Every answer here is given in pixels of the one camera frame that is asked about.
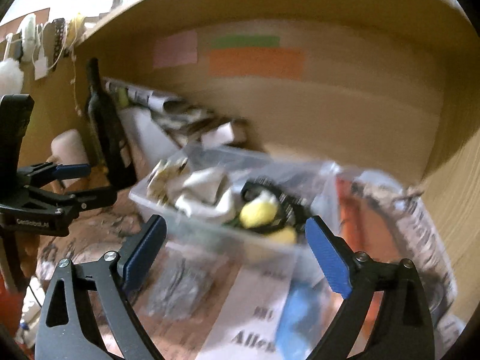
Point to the dark glass bottle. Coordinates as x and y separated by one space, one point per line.
110 137

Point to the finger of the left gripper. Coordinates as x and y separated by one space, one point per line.
42 174
78 201

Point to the white fluffy object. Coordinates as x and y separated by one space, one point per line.
11 77

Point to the orange paper note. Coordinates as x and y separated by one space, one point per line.
267 62

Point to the newspaper sheet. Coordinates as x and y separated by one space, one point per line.
389 224

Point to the white cylindrical object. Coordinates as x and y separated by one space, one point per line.
68 149

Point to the beige cloth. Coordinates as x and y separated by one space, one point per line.
204 195

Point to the green paper note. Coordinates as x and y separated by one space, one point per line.
243 41

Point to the clear plastic storage bin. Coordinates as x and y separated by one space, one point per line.
312 182

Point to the small white cardboard box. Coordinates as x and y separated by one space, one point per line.
228 134

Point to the yellow soft toy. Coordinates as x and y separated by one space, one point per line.
263 216

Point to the black cloth with silver chain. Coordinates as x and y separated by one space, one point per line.
295 208

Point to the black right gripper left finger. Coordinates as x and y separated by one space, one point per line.
68 329

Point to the pink paper note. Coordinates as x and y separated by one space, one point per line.
176 50

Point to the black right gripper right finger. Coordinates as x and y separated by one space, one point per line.
403 328

